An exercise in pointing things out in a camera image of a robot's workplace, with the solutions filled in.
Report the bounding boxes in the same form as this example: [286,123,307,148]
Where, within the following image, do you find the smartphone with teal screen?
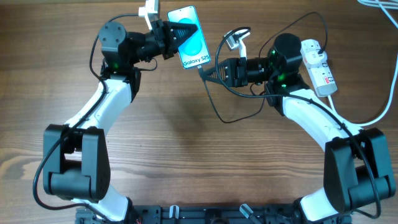
[167,6,211,69]

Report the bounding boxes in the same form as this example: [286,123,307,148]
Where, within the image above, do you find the black USB charging cable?
[197,11,329,124]

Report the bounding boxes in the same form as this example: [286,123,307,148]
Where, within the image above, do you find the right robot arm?
[199,33,397,223]

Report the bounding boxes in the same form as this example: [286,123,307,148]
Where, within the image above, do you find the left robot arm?
[32,18,199,223]

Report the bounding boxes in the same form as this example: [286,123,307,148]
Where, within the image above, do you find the white charger plug adapter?
[303,50,327,68]

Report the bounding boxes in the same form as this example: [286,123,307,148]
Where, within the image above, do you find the white power strip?
[300,39,338,97]

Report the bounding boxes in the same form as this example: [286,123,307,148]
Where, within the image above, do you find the black right camera cable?
[214,26,382,220]

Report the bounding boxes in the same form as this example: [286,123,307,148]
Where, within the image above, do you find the black camera cable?
[214,26,382,220]
[32,13,158,224]

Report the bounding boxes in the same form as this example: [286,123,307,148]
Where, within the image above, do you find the white power strip cord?
[326,52,398,128]

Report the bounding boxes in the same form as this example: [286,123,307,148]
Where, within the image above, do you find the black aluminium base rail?
[75,203,353,224]

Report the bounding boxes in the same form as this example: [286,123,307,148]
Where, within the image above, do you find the black left camera cable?
[32,13,158,224]

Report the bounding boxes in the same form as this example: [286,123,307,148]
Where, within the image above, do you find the white cables at corner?
[356,0,398,22]

